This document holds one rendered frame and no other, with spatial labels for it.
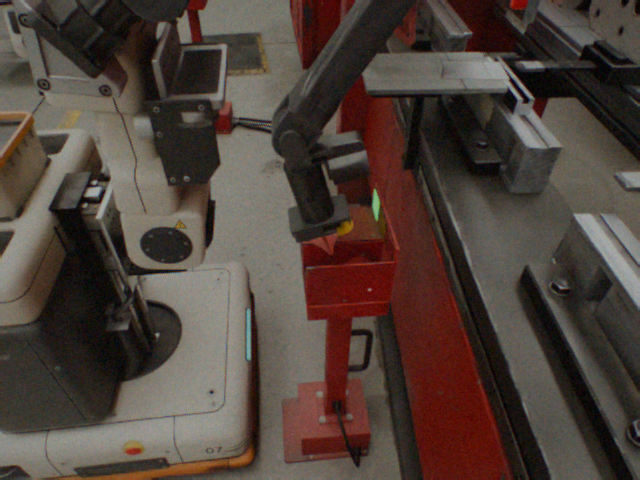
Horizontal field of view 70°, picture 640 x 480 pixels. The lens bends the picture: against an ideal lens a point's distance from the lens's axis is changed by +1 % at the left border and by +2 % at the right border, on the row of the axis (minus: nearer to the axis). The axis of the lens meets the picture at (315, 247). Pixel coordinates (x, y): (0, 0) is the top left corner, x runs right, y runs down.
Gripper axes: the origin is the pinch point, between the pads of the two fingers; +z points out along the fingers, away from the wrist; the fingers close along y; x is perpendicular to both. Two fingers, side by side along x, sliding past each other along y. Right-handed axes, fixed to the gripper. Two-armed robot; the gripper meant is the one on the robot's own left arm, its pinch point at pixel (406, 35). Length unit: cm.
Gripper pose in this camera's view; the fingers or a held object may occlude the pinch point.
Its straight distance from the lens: 96.4
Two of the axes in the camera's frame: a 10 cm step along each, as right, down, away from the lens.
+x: -8.7, 3.8, 3.2
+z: 5.0, 6.3, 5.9
